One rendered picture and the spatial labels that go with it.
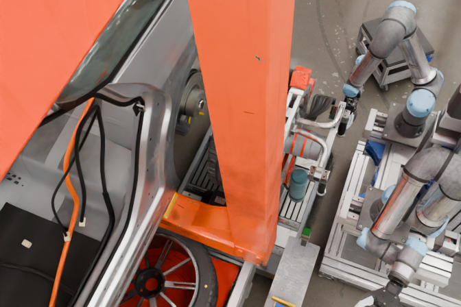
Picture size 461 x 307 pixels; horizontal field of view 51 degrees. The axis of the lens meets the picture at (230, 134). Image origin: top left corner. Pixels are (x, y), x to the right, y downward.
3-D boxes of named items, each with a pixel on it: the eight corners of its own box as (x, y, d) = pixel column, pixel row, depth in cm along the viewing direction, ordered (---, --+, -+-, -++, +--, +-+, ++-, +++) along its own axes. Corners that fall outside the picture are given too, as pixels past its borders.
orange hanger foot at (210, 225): (158, 194, 260) (144, 166, 230) (247, 227, 248) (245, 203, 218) (144, 221, 253) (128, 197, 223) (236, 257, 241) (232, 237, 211)
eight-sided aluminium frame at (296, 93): (295, 119, 271) (301, 59, 224) (306, 123, 270) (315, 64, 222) (261, 204, 248) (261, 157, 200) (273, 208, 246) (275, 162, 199)
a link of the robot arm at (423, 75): (414, 106, 234) (373, 21, 203) (424, 83, 240) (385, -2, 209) (439, 106, 225) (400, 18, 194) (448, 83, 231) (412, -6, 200)
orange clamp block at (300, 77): (292, 82, 226) (296, 64, 222) (308, 87, 225) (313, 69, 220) (288, 87, 220) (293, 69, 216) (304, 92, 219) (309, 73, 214)
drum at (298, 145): (284, 131, 245) (285, 116, 233) (324, 144, 240) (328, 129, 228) (274, 154, 239) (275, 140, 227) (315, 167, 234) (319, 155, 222)
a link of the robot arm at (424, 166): (417, 138, 160) (351, 249, 179) (448, 155, 156) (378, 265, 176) (422, 131, 170) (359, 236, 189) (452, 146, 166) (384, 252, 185)
